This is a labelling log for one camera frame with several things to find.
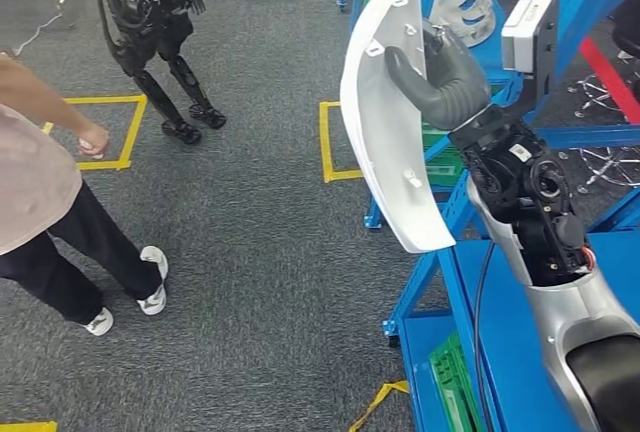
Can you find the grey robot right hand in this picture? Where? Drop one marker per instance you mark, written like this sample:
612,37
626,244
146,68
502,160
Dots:
450,98

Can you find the black stool chrome base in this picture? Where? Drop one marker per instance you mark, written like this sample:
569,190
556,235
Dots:
627,25

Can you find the person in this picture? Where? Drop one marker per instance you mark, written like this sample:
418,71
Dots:
30,177

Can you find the white plastic fan part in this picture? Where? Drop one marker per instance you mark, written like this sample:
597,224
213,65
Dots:
470,18

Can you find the silver black robot right arm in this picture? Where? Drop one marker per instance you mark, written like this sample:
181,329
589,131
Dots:
575,323

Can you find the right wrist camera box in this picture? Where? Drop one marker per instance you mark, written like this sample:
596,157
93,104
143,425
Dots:
525,35

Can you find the black humanoid robot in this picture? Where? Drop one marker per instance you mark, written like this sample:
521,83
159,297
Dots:
145,12

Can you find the white plastic shell part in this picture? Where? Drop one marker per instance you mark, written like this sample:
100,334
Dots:
380,151

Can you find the green plastic crate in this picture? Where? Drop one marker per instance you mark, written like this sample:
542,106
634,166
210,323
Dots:
440,157
452,382

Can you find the small white handheld object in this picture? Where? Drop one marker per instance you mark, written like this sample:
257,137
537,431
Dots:
90,149

